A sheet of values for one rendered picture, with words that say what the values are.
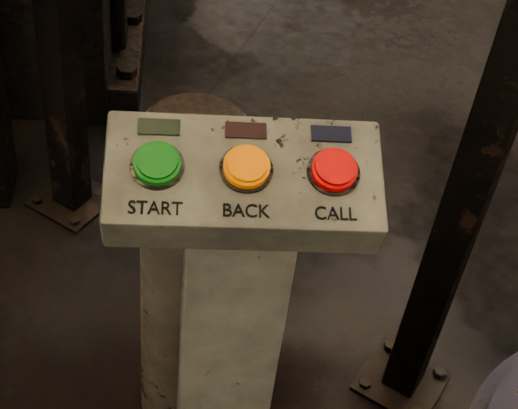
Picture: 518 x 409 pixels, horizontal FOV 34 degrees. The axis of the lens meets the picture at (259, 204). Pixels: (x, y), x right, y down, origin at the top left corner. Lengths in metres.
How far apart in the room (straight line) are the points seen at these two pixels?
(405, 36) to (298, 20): 0.26
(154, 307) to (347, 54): 1.09
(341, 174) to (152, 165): 0.16
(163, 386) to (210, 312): 0.37
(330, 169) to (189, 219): 0.13
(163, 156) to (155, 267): 0.29
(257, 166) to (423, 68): 1.31
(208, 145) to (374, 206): 0.15
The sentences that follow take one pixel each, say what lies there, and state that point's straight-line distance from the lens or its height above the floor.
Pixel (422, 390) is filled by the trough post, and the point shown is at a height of 0.01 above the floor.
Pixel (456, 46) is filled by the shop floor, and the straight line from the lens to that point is 2.10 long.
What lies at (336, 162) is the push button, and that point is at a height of 0.61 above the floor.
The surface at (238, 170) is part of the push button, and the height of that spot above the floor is 0.61.
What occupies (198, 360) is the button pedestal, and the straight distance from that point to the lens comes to 0.87.
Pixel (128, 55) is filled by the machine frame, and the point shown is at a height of 0.07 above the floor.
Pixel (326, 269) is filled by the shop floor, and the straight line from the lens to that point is 1.47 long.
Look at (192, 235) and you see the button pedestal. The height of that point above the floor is 0.56.
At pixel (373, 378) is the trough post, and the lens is 1.33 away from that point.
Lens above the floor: 1.08
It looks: 44 degrees down
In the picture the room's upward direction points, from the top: 7 degrees clockwise
